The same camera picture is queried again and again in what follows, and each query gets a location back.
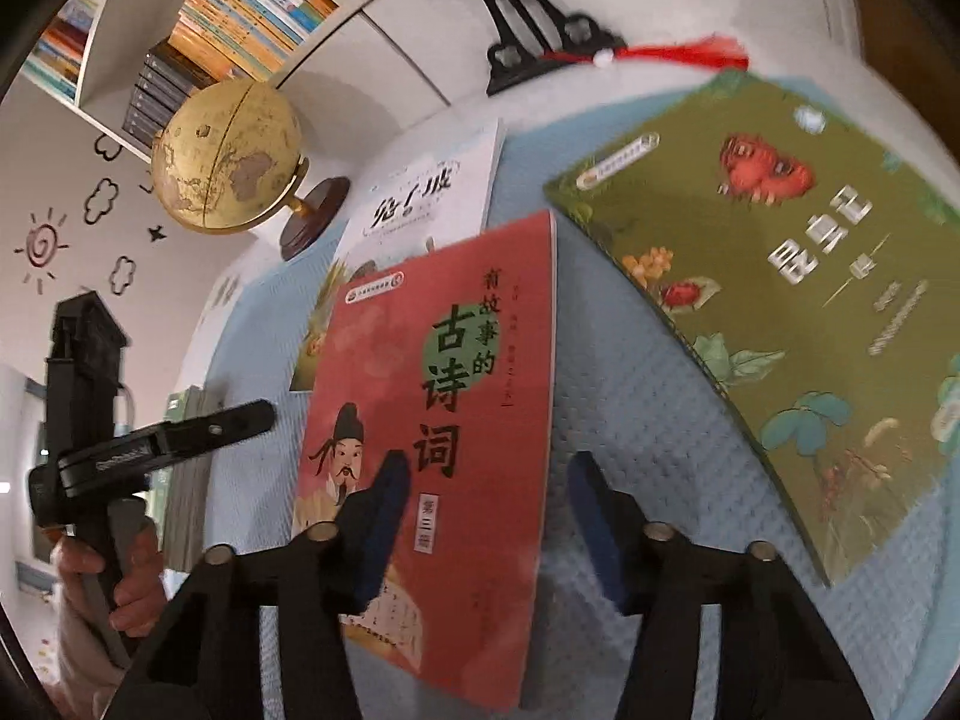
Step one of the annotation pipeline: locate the row of colourful books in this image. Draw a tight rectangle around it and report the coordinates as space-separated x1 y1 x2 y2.
169 0 338 83

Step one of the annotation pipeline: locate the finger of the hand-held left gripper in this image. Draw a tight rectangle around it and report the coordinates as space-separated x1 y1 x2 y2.
159 400 275 461

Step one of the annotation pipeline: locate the sun wall sticker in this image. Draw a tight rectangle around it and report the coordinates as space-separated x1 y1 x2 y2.
15 208 68 292

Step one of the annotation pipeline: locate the red tassel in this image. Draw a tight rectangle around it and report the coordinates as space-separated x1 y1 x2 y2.
544 31 751 74

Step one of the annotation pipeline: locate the person's left hand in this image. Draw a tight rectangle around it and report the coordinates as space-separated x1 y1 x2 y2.
49 520 167 637

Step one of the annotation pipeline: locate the row of pastel books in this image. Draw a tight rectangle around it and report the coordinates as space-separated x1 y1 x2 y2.
22 0 113 102

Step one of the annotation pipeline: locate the white rabbit picture book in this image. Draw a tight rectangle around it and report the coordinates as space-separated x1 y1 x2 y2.
289 118 503 392

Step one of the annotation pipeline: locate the row of dark grey books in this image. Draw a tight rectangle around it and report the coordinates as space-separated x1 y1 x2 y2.
120 41 226 158

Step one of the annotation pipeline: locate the salmon red poet book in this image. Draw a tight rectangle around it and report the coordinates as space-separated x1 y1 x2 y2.
291 210 557 712

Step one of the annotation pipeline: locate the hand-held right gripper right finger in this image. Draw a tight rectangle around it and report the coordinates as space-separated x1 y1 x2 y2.
566 451 875 720

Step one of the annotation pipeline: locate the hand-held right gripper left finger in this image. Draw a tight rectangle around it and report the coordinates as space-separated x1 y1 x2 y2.
101 448 412 720

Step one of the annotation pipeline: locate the antique style globe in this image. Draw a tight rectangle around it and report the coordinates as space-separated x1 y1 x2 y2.
150 79 352 262

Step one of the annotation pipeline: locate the light blue textured mat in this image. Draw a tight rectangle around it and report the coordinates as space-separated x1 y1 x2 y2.
184 116 960 720

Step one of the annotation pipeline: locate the olive green insect book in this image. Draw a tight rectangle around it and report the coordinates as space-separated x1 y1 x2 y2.
544 67 960 587

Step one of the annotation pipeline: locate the white bookshelf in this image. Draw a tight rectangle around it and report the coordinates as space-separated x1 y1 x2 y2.
19 0 511 166

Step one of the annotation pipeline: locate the wooden cabinet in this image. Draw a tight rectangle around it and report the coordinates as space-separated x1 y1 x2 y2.
844 0 946 136

